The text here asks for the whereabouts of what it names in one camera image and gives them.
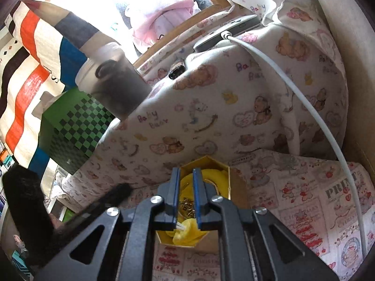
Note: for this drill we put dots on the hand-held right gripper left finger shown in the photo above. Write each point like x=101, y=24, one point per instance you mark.
x=175, y=199

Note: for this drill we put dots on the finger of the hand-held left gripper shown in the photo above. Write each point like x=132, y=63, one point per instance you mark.
x=117, y=193

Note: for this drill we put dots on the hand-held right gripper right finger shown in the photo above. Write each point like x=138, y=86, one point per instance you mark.
x=197, y=202

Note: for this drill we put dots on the gold octagonal box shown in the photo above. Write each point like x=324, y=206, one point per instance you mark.
x=238, y=187

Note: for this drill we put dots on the yellow cloth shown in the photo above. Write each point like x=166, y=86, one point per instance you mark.
x=218, y=181

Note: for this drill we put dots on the green checkered tissue box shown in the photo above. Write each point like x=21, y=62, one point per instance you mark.
x=76, y=128

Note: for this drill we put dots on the clear plastic container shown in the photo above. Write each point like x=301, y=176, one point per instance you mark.
x=117, y=85

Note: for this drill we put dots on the pink printed tablecloth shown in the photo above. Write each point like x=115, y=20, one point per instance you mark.
x=307, y=210

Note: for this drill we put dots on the bear print cloth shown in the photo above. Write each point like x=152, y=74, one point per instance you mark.
x=234, y=93

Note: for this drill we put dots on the cluttered shelf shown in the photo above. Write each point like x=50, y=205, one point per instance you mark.
x=7, y=159

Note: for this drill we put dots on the white tissue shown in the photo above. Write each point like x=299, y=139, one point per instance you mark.
x=42, y=105

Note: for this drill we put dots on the grey phone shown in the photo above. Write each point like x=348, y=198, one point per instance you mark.
x=211, y=39

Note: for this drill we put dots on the striped curtain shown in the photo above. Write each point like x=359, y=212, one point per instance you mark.
x=29, y=49

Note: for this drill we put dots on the pink garment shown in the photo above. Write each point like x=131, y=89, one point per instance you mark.
x=167, y=20

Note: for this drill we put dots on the wooden window frame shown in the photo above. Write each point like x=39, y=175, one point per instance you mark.
x=164, y=42

